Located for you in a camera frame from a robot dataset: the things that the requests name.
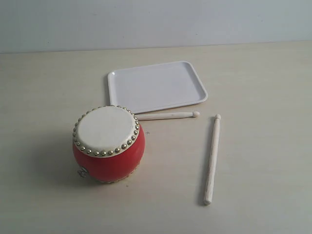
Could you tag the short wooden drumstick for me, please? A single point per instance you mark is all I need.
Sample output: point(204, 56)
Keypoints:
point(168, 115)

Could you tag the white rectangular tray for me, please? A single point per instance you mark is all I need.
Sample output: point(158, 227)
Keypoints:
point(156, 87)

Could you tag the red small drum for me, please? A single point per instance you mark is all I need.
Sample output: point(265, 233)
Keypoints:
point(108, 143)

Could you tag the long wooden drumstick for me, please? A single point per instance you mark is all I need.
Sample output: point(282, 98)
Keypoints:
point(209, 189)

